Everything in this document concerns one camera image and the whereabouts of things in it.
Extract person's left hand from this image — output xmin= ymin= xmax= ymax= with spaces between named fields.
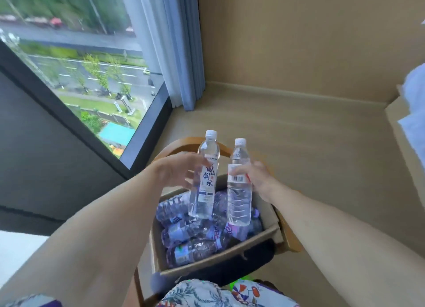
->
xmin=151 ymin=152 xmax=212 ymax=189

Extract person's right hand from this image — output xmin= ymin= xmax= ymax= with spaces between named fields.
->
xmin=229 ymin=161 xmax=283 ymax=205

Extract clear water bottle white label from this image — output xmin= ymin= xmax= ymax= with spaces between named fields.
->
xmin=188 ymin=130 xmax=220 ymax=220

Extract clear water bottle striped label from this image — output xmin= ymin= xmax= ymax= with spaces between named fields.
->
xmin=226 ymin=138 xmax=253 ymax=227

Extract person's left forearm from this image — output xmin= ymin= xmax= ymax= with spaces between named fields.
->
xmin=0 ymin=167 xmax=164 ymax=307

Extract person's right forearm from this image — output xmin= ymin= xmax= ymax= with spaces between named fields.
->
xmin=268 ymin=183 xmax=425 ymax=307

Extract pile of purple label bottles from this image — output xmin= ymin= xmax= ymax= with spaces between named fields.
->
xmin=155 ymin=191 xmax=263 ymax=268

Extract wooden chair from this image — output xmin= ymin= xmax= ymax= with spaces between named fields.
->
xmin=133 ymin=136 xmax=303 ymax=307

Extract brown cardboard box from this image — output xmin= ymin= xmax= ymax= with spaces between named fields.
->
xmin=149 ymin=174 xmax=285 ymax=278

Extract blue-grey curtain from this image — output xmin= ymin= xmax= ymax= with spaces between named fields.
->
xmin=160 ymin=0 xmax=207 ymax=112

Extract floral patterned shorts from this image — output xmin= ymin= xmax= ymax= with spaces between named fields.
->
xmin=156 ymin=278 xmax=300 ymax=307

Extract white sheer curtain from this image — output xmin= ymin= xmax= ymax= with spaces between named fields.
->
xmin=118 ymin=0 xmax=184 ymax=109

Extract white bedding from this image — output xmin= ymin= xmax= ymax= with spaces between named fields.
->
xmin=397 ymin=63 xmax=425 ymax=171

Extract glass window with dark frame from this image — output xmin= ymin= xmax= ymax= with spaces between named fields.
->
xmin=0 ymin=0 xmax=174 ymax=180

